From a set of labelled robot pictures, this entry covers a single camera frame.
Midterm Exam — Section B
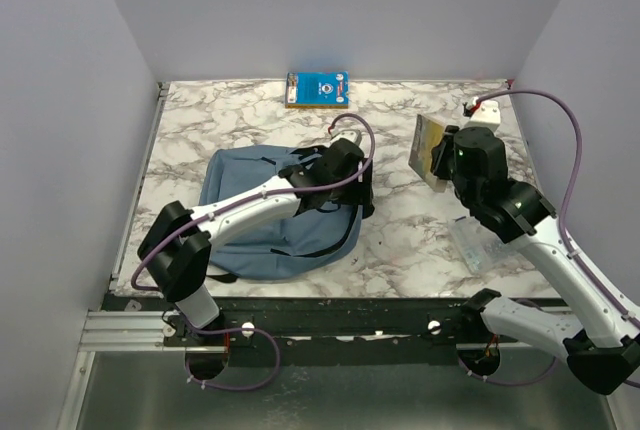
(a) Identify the blue fabric backpack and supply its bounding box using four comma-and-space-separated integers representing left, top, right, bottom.
199, 145, 367, 284

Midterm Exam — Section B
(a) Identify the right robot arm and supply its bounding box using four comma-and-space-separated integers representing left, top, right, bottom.
431, 126, 639, 395

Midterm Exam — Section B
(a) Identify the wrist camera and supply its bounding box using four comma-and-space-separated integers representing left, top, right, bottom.
463, 98, 501, 132
330, 129, 362, 146

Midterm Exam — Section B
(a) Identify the teal cover paperback book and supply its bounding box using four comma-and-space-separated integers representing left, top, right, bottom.
408, 114, 447, 193

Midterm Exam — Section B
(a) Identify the aluminium rail frame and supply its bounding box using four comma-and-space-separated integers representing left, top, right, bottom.
54, 82, 621, 430

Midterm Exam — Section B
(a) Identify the clear plastic screw box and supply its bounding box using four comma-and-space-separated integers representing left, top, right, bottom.
448, 216, 512, 274

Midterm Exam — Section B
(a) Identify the black mounting base plate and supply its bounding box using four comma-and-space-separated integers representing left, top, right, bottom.
101, 295, 497, 368

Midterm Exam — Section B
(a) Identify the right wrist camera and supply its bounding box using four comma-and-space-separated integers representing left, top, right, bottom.
463, 98, 501, 132

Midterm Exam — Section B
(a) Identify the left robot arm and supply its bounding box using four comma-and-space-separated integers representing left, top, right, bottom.
137, 138, 374, 345

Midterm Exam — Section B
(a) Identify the blue box book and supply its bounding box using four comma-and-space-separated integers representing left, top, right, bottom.
284, 71, 349, 109

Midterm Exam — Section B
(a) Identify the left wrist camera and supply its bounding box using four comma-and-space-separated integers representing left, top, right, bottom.
330, 129, 362, 146

